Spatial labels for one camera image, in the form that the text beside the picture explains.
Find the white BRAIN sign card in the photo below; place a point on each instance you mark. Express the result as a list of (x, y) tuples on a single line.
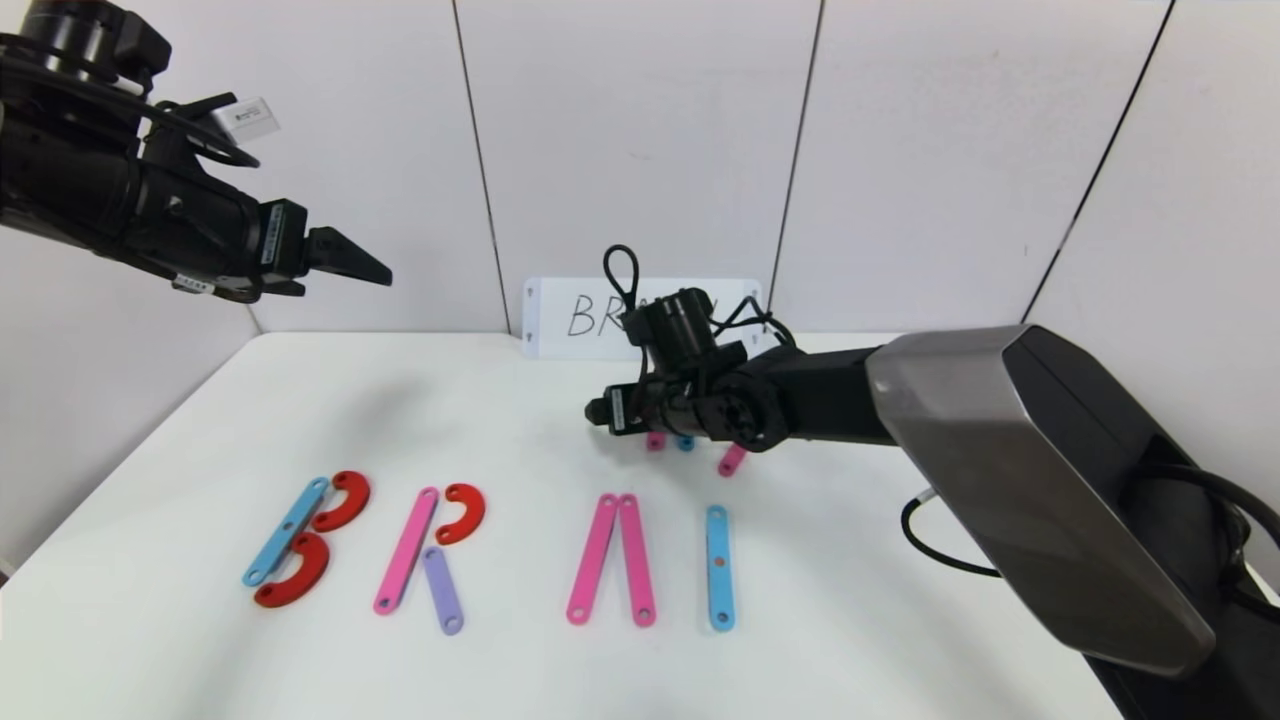
[(545, 345)]

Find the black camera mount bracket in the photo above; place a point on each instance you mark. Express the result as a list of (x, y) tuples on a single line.
[(722, 353), (190, 130)]

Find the red C-shaped piece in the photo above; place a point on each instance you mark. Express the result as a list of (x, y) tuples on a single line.
[(310, 573), (470, 505), (353, 495)]

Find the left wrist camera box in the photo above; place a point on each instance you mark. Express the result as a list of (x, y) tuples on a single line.
[(245, 120)]

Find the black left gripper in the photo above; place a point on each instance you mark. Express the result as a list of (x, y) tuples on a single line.
[(281, 237)]

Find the light blue holed strip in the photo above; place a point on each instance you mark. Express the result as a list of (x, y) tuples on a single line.
[(287, 531)]

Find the long blue holed strip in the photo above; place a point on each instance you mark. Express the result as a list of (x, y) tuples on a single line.
[(719, 567)]

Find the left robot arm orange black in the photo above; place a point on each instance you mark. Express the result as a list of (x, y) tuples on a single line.
[(60, 190)]

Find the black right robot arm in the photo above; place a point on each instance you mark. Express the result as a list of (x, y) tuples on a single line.
[(1000, 450)]

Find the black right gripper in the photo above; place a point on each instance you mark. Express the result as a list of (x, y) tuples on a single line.
[(617, 410)]

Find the short purple holed strip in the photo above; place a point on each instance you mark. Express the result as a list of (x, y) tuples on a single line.
[(442, 590)]

